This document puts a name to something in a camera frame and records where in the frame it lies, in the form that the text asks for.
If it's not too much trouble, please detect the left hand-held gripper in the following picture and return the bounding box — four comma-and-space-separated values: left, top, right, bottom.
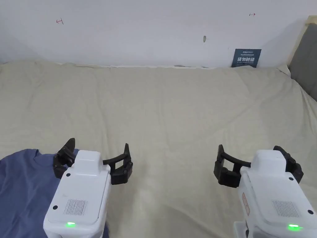
43, 138, 134, 238

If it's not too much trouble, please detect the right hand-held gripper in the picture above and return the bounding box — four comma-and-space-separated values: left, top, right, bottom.
214, 144, 317, 238

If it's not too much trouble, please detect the blue shirt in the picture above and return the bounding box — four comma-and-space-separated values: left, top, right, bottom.
0, 148, 110, 238

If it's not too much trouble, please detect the bed with beige sheet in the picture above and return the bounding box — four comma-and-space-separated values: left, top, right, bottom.
0, 61, 317, 238

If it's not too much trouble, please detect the dark blue sign card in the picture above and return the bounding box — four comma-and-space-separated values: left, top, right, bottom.
231, 48, 262, 68

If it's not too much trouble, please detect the grey padded headboard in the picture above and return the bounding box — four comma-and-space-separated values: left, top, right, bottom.
287, 15, 317, 103

